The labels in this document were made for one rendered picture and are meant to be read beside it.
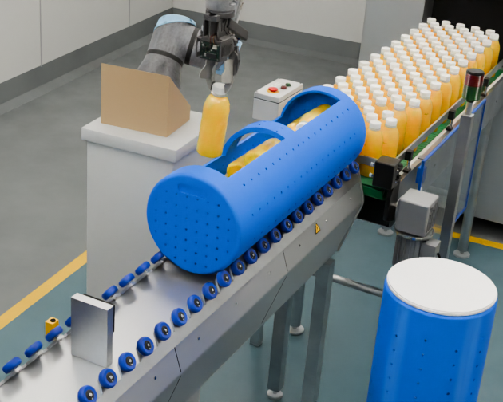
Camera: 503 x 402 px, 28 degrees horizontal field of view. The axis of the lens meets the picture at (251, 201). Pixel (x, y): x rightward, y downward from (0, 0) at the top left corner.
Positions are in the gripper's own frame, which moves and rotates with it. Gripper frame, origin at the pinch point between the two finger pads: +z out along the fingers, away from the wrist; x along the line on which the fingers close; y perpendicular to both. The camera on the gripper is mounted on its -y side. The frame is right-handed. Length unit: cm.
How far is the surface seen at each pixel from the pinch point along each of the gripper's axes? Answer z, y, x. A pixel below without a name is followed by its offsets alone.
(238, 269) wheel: 47.9, 4.3, 10.8
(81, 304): 37, 56, -2
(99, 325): 41, 56, 3
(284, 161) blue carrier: 25.6, -20.8, 10.5
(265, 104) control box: 38, -90, -29
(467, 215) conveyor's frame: 123, -223, 20
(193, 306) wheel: 48, 28, 11
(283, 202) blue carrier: 34.7, -14.3, 14.2
